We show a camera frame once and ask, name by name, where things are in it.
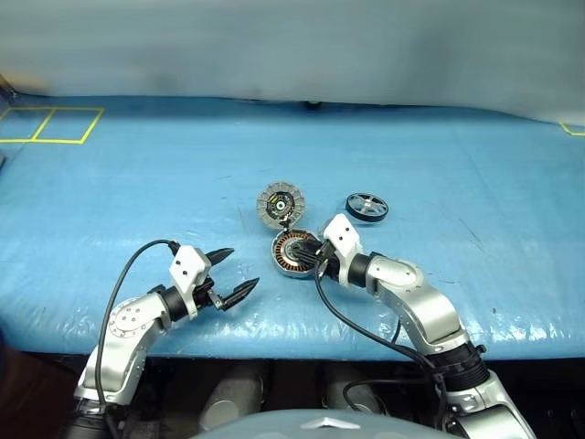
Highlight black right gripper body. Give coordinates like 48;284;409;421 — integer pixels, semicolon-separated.
312;240;342;282

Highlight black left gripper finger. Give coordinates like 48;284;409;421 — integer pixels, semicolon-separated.
221;276;261;313
207;247;236;272

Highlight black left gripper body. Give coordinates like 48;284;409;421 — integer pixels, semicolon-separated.
194;274;226;314

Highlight motor housing base copper windings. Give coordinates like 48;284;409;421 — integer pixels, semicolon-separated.
272;227;324;279

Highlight black spoked rotor wheel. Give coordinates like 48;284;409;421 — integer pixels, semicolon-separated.
345;192;392;225

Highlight blue foam table cover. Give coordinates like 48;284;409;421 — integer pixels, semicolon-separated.
0;94;585;362

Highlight dark grey rounded cylinder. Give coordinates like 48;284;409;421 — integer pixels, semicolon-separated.
199;365;267;432
322;365;390;416

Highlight grey robot torso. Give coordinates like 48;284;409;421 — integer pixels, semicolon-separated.
191;408;441;439

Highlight yellow tape double square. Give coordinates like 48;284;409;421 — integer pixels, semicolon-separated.
0;107;105;145

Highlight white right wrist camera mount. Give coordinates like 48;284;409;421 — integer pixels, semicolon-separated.
322;213;364;283

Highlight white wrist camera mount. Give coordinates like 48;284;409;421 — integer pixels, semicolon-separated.
168;245;213;320
322;213;364;283

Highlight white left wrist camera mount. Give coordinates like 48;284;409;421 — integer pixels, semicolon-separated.
168;245;213;320

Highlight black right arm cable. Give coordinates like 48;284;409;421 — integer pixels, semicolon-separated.
313;269;452;434

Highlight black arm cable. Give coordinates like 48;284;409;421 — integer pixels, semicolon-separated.
94;240;180;439
313;269;452;434

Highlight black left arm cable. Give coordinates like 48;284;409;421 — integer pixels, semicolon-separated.
94;240;180;439

